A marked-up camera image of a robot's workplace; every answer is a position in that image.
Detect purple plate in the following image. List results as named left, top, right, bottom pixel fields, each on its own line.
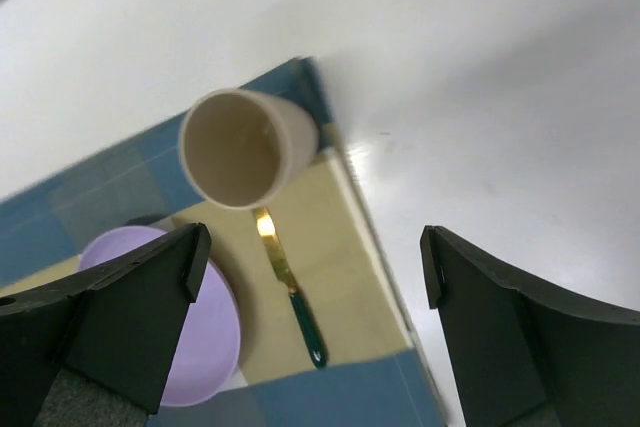
left=78, top=225, right=241, bottom=407

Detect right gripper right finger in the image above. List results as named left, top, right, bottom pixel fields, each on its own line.
left=420, top=226, right=639, bottom=426

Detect green handled gold knife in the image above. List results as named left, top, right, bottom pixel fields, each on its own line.
left=253, top=207, right=329, bottom=369

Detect blue tan white placemat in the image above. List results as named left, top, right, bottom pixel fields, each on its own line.
left=1, top=58, right=444, bottom=426

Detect beige cup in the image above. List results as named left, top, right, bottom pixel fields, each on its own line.
left=178, top=89, right=320, bottom=210

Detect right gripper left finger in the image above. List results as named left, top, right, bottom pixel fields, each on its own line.
left=1, top=223, right=211, bottom=426

